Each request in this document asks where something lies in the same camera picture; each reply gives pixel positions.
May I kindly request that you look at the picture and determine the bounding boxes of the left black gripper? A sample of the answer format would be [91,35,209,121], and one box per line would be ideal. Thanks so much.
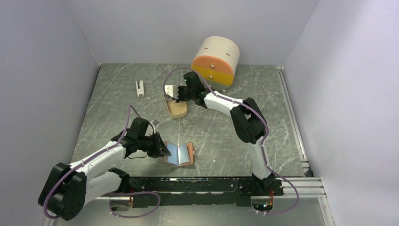
[137,131,171,158]

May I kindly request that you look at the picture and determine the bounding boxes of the pink card holder wallet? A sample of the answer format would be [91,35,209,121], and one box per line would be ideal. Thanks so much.
[164,143,195,167]

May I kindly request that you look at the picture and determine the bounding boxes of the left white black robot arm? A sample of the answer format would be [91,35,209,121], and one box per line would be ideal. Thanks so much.
[38,117,171,221]

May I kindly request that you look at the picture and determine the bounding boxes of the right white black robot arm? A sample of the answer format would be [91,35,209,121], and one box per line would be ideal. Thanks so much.
[165,72,276,195]

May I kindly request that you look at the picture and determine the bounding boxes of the beige oval tray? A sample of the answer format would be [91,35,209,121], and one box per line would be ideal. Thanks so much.
[163,94,188,119]

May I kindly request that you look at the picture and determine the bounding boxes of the round three-drawer organizer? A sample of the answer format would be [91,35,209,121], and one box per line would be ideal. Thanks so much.
[191,36,240,90]

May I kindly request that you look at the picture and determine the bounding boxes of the small white clip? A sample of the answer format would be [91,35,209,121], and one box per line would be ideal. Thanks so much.
[136,80,145,97]

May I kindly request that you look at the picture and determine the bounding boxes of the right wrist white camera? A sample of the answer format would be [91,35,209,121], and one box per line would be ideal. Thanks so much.
[164,85,178,99]

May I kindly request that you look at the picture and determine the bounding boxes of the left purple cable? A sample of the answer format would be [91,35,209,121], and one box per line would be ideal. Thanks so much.
[42,104,161,219]

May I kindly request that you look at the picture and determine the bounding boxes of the purple cable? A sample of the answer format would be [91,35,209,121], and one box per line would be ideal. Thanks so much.
[162,67,300,217]
[42,104,161,219]

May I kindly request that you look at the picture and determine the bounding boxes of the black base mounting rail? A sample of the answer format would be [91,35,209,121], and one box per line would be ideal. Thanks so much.
[99,176,284,208]

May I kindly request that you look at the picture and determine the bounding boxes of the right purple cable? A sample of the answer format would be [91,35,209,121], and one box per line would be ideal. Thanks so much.
[162,67,300,217]

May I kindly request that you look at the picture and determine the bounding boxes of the aluminium frame rail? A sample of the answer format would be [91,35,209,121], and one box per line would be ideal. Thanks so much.
[55,65,334,226]

